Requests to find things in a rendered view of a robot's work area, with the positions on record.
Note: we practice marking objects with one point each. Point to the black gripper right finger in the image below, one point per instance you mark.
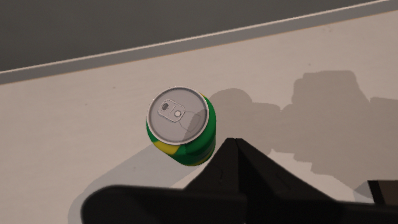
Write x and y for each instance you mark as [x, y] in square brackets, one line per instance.
[276, 196]

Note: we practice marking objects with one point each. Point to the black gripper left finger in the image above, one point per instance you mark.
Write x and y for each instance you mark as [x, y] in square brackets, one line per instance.
[194, 204]

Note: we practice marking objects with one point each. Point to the dark brown keyboard case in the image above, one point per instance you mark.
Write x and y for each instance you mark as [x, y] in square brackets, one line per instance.
[384, 191]

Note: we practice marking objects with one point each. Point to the green and yellow drink can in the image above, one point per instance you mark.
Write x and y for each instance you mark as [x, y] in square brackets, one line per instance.
[181, 122]

